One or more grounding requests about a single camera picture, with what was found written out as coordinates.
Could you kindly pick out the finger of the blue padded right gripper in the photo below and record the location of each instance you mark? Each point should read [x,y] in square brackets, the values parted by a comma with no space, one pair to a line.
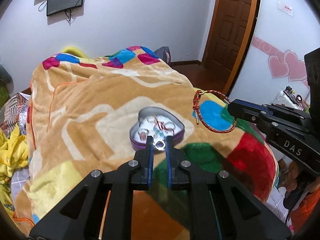
[249,104]

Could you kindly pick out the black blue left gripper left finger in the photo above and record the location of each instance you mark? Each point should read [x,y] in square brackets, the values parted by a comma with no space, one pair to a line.
[100,206]

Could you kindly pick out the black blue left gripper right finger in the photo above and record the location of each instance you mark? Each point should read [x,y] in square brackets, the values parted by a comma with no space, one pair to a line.
[220,207]

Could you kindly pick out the white sticker-covered appliance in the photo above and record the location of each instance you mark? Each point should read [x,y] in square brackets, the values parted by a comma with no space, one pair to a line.
[287,97]

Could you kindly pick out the orange sleeve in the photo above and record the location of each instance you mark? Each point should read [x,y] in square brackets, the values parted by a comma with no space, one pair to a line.
[300,215]

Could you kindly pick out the white heart-decorated wardrobe door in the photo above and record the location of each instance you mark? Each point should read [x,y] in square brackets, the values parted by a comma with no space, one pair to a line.
[275,57]

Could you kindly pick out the yellow cartoon bed sheet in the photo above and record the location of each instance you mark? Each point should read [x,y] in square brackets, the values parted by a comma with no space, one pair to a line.
[13,155]

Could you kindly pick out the brown wooden door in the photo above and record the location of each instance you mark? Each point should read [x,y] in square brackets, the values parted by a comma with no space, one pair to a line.
[225,37]

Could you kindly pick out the colourful patchwork fleece blanket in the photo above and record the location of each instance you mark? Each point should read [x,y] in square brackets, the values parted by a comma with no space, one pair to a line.
[81,112]

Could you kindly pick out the purple heart-shaped tin box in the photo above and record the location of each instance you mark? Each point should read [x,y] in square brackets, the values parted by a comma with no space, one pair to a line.
[157,123]

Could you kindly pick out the grey bag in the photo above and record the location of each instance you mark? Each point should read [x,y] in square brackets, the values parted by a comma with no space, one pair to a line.
[164,54]

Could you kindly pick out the striped patterned cloth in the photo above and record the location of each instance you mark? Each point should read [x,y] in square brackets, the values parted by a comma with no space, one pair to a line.
[14,112]

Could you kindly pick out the pile of clothes and boxes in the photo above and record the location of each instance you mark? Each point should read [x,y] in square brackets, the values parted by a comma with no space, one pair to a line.
[5,79]

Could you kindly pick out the yellow pillow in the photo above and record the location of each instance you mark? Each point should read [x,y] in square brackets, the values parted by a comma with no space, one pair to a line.
[74,51]

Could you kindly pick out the red white wall label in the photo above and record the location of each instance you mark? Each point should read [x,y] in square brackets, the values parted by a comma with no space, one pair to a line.
[285,8]

